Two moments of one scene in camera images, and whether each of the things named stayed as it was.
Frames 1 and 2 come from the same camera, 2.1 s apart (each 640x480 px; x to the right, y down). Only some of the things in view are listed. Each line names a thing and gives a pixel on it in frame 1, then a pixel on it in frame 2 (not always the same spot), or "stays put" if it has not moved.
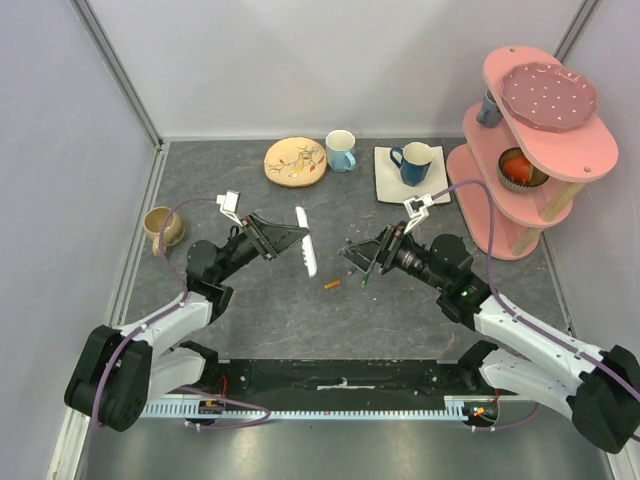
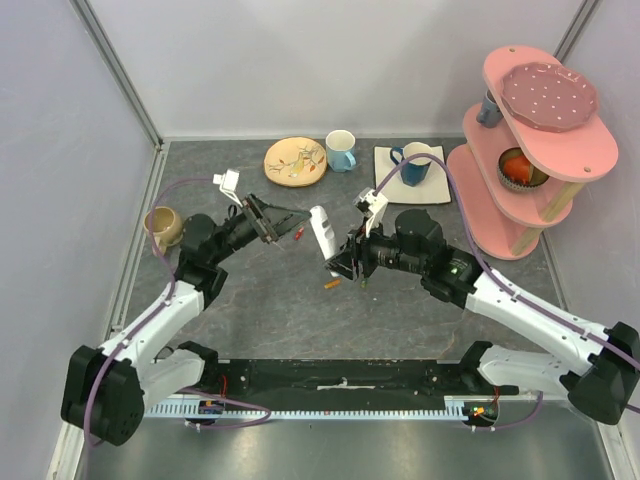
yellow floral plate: [295, 162] stays put
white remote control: [307, 243] to [323, 231]
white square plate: [389, 184] stays put
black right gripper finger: [361, 257] to [344, 266]
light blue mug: [341, 150] stays put
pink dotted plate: [548, 97] stays put
